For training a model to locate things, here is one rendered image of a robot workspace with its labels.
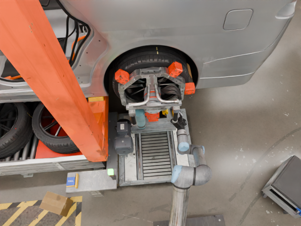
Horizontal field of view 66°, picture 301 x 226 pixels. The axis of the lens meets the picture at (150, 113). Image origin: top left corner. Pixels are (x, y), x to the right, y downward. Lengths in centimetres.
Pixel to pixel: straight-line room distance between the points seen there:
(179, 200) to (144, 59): 100
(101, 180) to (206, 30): 145
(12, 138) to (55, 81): 147
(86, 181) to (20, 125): 88
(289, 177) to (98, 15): 205
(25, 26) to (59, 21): 173
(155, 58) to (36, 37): 100
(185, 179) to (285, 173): 120
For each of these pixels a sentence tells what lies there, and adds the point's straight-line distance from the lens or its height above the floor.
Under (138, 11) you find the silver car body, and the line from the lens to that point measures 151.
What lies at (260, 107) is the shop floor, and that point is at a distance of 315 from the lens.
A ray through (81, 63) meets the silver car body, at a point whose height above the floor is 116.
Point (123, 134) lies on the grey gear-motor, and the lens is 233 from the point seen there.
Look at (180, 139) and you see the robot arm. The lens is 198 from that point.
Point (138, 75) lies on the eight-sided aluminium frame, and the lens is 175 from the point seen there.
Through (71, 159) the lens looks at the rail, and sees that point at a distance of 234.
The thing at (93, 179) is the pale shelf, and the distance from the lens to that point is 215.
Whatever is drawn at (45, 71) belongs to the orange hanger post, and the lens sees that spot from 111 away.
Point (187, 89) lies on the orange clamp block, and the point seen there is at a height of 88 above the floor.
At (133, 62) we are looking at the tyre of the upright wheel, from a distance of 180.
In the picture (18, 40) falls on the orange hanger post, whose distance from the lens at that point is 101.
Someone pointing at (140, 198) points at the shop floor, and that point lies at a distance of 251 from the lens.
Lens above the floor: 246
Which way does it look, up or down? 60 degrees down
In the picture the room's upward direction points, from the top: 3 degrees counter-clockwise
